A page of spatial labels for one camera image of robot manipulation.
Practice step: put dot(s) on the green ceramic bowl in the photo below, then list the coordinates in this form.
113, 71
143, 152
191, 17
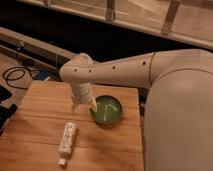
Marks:
109, 110

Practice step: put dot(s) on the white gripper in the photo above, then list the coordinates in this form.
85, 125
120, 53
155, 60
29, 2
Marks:
83, 94

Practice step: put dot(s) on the white plastic bottle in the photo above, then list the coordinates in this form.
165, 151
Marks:
67, 140

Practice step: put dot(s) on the metal window frame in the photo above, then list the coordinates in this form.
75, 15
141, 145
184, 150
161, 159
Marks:
187, 21

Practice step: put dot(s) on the blue box on floor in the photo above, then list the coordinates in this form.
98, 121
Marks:
42, 75

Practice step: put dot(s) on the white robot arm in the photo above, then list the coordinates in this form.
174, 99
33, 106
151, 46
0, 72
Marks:
178, 121

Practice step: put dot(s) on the grey metal floor rail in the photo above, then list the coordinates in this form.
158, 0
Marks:
46, 50

